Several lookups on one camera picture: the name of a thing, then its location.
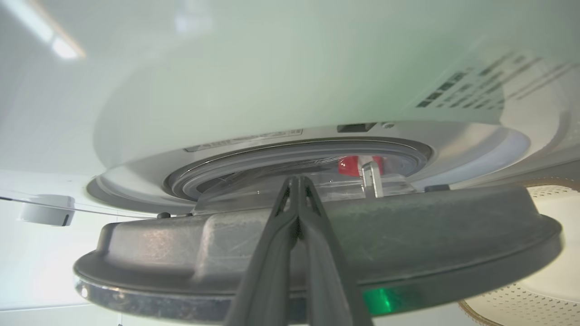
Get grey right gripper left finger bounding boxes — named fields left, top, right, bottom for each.
left=223, top=177, right=300, bottom=326

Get white front-load washing machine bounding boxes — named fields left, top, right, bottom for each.
left=86, top=0, right=580, bottom=217

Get red white basketball jersey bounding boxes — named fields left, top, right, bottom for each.
left=338, top=155, right=385, bottom=177

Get cream perforated laundry basket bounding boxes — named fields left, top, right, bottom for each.
left=458, top=177, right=580, bottom=326

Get white grey wall fixture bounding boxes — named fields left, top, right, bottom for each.
left=17, top=195, right=76, bottom=227

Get dark round washing machine door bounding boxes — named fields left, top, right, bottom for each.
left=73, top=156, right=564, bottom=325

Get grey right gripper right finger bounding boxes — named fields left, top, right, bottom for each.
left=297, top=176, right=375, bottom=326

